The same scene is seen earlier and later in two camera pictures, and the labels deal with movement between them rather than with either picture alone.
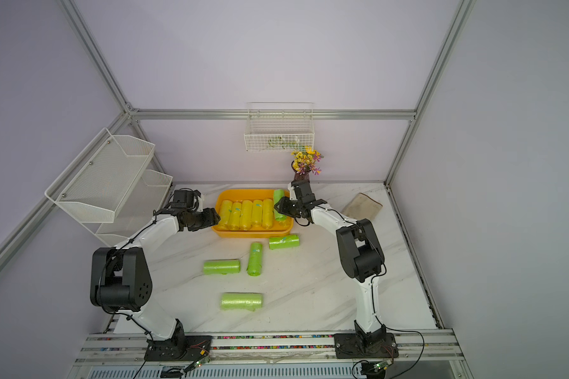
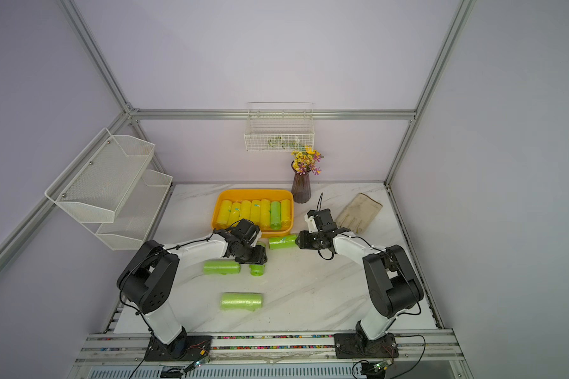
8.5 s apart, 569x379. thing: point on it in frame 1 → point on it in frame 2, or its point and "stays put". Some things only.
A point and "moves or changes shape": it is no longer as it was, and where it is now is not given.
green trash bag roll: x=284 y=242 stays put
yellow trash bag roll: x=235 y=216 stays put
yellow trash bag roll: x=246 y=215 stays put
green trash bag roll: x=278 y=194 moves or changes shape
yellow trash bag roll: x=226 y=208 stays put
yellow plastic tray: x=250 y=194 stays put
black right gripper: x=284 y=208 → x=305 y=240
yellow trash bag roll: x=267 y=214 stays put
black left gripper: x=211 y=219 → x=258 y=258
